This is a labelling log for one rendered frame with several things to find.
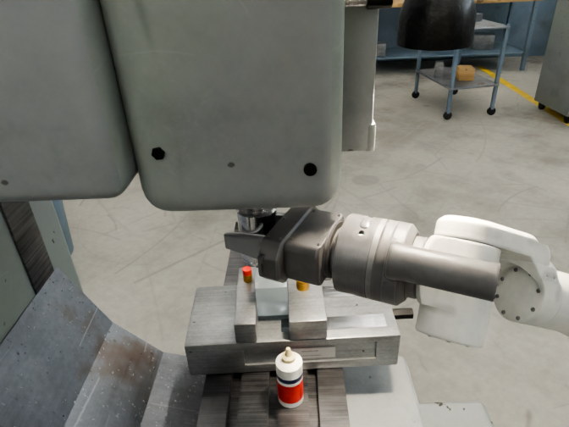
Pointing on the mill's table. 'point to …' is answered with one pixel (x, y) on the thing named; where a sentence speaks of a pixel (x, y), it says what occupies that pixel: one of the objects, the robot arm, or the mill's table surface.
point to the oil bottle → (290, 379)
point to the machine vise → (362, 338)
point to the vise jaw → (306, 312)
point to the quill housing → (231, 99)
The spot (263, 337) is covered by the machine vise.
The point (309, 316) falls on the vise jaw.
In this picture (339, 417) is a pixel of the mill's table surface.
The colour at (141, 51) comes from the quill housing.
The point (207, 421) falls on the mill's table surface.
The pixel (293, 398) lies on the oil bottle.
